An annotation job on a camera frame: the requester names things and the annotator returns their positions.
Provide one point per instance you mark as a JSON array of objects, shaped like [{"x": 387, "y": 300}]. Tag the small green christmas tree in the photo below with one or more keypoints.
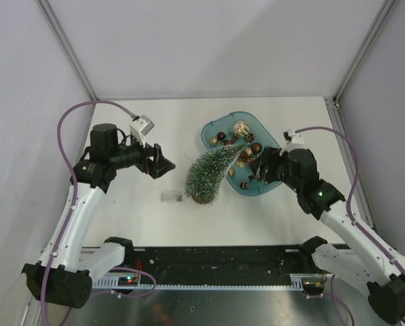
[{"x": 205, "y": 175}]

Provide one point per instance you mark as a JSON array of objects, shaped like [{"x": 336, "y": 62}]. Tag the clear battery box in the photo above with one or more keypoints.
[{"x": 171, "y": 196}]

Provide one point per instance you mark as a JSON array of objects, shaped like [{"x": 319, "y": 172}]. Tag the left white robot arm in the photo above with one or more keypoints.
[{"x": 61, "y": 276}]

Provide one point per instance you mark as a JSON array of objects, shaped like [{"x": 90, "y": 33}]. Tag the small frosted pine cone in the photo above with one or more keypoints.
[{"x": 244, "y": 185}]

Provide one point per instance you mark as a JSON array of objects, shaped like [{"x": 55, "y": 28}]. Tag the small dark red bauble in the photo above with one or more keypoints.
[{"x": 221, "y": 136}]

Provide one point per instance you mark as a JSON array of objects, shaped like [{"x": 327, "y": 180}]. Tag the grey slotted cable duct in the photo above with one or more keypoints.
[{"x": 126, "y": 282}]

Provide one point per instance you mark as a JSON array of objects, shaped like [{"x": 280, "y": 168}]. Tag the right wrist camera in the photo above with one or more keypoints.
[{"x": 294, "y": 140}]

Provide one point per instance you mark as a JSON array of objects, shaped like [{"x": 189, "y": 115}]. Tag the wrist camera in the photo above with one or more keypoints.
[
  {"x": 140, "y": 127},
  {"x": 294, "y": 140}
]

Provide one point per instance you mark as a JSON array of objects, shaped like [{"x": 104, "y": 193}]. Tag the brown matte bauble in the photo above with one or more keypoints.
[{"x": 256, "y": 148}]

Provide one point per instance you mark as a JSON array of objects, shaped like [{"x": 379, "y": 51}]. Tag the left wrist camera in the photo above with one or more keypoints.
[{"x": 140, "y": 127}]

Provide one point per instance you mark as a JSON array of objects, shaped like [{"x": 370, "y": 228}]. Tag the small gold bauble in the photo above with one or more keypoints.
[{"x": 213, "y": 141}]

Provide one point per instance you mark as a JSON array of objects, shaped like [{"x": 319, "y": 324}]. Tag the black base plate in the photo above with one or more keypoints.
[{"x": 234, "y": 265}]

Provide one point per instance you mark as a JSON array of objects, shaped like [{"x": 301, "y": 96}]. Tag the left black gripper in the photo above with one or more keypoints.
[{"x": 157, "y": 166}]

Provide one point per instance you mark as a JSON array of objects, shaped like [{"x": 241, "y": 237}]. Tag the large silver gold bauble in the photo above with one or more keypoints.
[{"x": 241, "y": 129}]

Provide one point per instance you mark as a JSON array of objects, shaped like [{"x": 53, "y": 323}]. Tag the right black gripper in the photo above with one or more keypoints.
[{"x": 268, "y": 158}]

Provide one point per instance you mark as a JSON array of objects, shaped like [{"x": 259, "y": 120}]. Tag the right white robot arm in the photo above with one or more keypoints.
[{"x": 377, "y": 270}]

